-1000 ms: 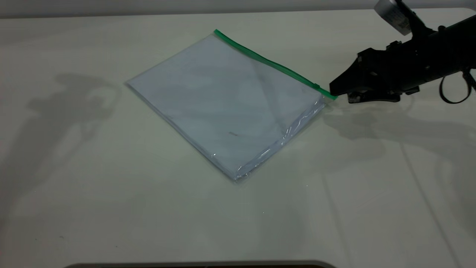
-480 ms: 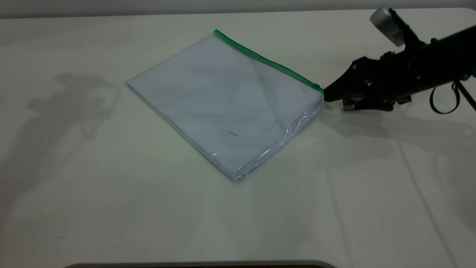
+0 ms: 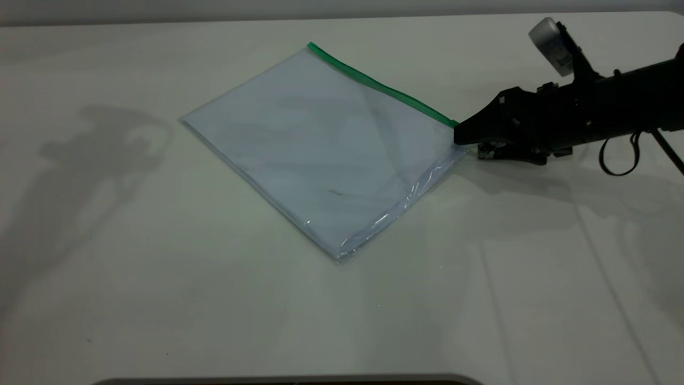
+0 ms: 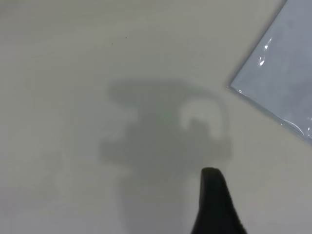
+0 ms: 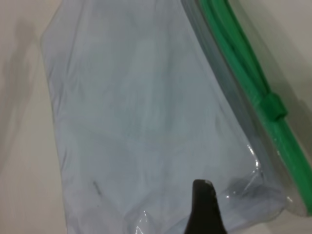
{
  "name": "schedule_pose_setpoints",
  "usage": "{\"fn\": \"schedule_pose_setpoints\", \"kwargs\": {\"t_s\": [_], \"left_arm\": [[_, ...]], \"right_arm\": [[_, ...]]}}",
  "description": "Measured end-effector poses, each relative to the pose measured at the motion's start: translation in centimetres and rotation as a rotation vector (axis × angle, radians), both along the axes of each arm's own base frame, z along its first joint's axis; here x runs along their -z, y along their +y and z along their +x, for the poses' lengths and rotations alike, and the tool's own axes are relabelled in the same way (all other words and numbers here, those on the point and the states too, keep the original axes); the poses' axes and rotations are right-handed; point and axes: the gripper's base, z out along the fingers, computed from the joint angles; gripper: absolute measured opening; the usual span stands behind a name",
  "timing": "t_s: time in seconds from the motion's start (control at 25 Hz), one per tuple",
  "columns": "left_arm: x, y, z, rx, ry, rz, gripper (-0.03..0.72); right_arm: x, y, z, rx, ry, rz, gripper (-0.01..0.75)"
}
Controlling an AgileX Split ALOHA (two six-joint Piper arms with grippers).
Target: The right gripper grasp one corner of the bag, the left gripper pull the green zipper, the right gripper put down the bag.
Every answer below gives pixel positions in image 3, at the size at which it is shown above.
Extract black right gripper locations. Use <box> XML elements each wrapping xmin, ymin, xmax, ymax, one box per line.
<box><xmin>454</xmin><ymin>80</ymin><xmax>610</xmax><ymax>165</ymax></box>

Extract clear plastic green-zip bag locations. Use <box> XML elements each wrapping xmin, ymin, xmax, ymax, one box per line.
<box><xmin>179</xmin><ymin>42</ymin><xmax>468</xmax><ymax>263</ymax></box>

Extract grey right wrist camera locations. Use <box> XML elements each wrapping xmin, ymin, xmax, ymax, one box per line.
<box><xmin>528</xmin><ymin>17</ymin><xmax>577</xmax><ymax>76</ymax></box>

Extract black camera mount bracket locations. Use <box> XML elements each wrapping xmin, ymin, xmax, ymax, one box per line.
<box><xmin>556</xmin><ymin>21</ymin><xmax>602</xmax><ymax>83</ymax></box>

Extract thin black looped cable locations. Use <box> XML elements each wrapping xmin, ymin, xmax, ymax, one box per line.
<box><xmin>598</xmin><ymin>131</ymin><xmax>642</xmax><ymax>177</ymax></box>

